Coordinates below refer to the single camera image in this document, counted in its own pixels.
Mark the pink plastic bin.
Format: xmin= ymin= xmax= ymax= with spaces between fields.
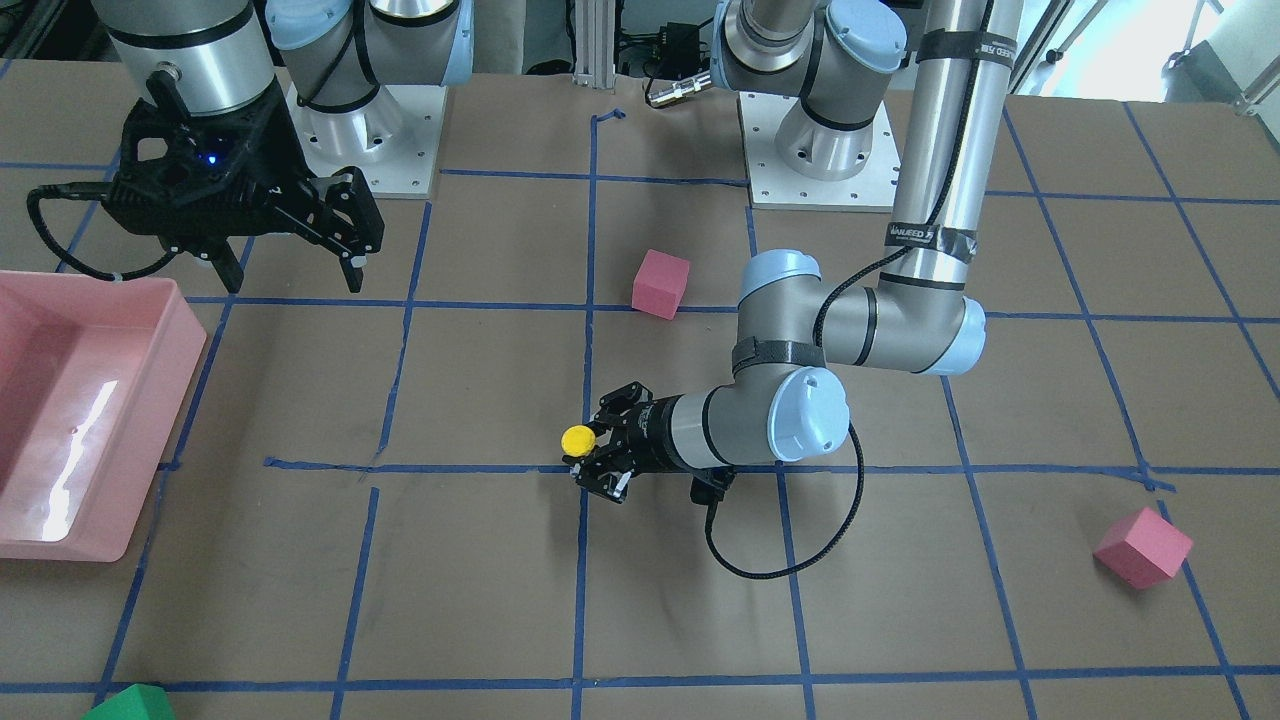
xmin=1 ymin=272 xmax=206 ymax=562

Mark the pink cube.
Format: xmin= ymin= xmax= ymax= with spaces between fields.
xmin=1093 ymin=507 xmax=1194 ymax=591
xmin=630 ymin=249 xmax=691 ymax=320

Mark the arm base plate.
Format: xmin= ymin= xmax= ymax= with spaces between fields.
xmin=287 ymin=85 xmax=448 ymax=199
xmin=739 ymin=92 xmax=900 ymax=213

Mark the pink cube far side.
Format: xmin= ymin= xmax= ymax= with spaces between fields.
xmin=1093 ymin=507 xmax=1194 ymax=591

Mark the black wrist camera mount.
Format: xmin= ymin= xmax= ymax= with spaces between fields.
xmin=689 ymin=466 xmax=737 ymax=506

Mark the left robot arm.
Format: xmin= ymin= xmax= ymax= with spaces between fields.
xmin=561 ymin=1 xmax=1021 ymax=530

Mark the aluminium frame post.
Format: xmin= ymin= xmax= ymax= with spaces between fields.
xmin=567 ymin=0 xmax=620 ymax=94

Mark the pink cube near centre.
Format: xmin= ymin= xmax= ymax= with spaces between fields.
xmin=630 ymin=249 xmax=691 ymax=320

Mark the green cube near bin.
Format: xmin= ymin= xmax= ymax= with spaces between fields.
xmin=82 ymin=684 xmax=177 ymax=720

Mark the yellow push button switch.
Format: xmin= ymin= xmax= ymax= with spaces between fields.
xmin=559 ymin=421 xmax=612 ymax=474

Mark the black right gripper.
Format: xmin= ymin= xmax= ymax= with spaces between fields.
xmin=105 ymin=85 xmax=385 ymax=293

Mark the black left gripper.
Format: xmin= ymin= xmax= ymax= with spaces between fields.
xmin=572 ymin=380 xmax=686 ymax=503

